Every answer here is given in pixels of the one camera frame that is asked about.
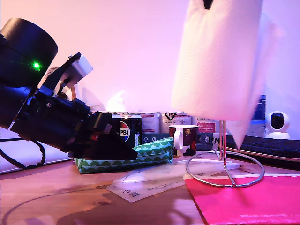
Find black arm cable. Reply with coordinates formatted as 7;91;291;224
0;138;46;170

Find large blue-label water bottle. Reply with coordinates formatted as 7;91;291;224
252;95;267;139

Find dark red patterned mug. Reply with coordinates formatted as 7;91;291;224
168;125;199;157

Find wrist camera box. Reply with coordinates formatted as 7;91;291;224
38;52;94;94

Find wicker basket with handle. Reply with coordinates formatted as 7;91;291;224
42;67;78;102

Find pink plastic mailer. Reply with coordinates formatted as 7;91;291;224
184;174;300;225

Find green wave pattern pouch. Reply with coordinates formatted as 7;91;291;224
74;137;174;174

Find clear plastic mailer bag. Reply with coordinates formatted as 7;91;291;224
105;161;242;203

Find small white round camera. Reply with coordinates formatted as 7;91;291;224
265;111;291;140

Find dark zip case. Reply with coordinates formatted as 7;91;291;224
225;135;300;170

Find white paper towel roll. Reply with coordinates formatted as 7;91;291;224
171;0;277;150

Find white zip cosmetic bag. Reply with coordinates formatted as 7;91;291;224
0;127;72;174

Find chrome wire towel stand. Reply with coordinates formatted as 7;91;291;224
185;120;265;189

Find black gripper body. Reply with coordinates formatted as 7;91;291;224
9;88;101;160

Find patterned tissue box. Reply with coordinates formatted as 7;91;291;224
103;91;130;117

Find silver tin red label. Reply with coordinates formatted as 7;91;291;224
140;112;161;135

